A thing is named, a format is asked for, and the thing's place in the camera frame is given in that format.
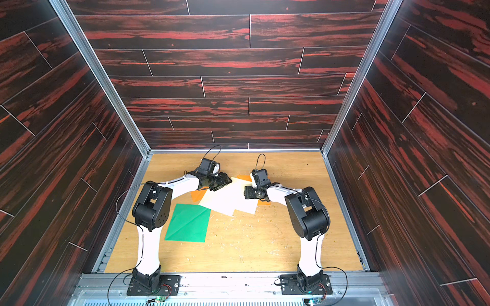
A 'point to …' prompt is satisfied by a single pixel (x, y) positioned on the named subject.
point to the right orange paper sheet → (248, 178)
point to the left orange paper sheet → (197, 195)
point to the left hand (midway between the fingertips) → (230, 182)
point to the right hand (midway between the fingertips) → (253, 190)
